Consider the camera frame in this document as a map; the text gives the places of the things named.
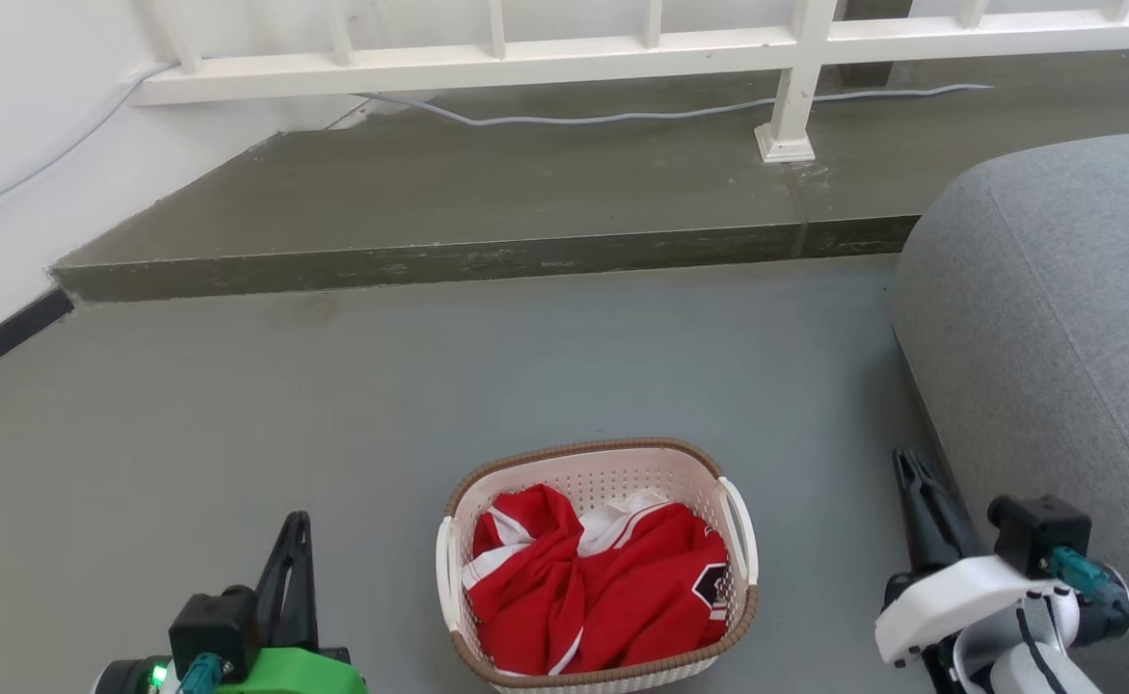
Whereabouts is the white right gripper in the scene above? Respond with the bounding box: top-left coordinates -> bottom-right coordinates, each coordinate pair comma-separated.
874,448 -> 1059,670

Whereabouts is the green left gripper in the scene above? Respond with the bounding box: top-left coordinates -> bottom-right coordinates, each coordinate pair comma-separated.
154,512 -> 369,694

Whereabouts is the white plastic laundry basket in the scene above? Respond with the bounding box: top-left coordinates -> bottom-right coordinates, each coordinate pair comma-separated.
435,438 -> 760,694

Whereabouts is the grey fabric sofa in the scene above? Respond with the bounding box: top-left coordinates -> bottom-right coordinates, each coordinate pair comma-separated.
890,130 -> 1129,694

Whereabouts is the red white garment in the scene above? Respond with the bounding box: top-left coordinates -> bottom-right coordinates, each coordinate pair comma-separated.
461,484 -> 732,677

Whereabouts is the black baseboard strip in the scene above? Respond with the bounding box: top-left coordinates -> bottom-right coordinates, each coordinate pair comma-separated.
0,287 -> 76,394

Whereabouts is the raised concrete step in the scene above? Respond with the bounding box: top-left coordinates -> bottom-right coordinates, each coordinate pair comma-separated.
48,48 -> 1129,305

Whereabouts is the white railing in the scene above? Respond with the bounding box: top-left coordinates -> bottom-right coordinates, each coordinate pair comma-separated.
130,0 -> 1129,164

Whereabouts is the light grey cable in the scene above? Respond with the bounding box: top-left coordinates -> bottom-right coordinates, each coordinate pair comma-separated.
352,83 -> 995,127
0,63 -> 179,242

